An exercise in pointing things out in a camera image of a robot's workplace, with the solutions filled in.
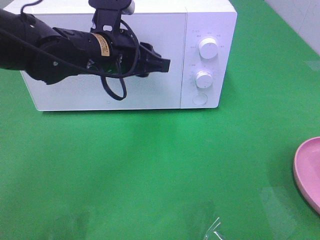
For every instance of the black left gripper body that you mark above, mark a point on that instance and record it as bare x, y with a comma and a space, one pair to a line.
116, 56

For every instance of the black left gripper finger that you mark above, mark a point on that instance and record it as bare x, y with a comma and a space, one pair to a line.
150, 48
157, 64

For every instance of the white microwave door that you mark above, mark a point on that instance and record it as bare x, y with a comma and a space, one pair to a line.
160, 90

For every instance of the white dial knob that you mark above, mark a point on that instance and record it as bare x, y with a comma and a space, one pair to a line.
203, 79
208, 48

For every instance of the round white door-release button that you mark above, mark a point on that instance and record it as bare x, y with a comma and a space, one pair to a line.
200, 99

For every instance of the pink round plate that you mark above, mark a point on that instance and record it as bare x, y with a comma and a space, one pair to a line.
306, 171

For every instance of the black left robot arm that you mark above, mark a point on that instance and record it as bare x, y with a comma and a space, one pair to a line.
51, 54

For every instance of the white microwave oven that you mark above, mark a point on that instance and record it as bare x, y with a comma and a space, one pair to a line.
204, 18

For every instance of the green table mat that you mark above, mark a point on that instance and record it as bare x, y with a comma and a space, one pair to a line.
144, 175

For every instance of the clear tape patch far right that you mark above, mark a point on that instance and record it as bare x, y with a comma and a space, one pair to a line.
314, 65

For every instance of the clear tape patch front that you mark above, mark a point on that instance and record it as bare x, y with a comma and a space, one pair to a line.
210, 223

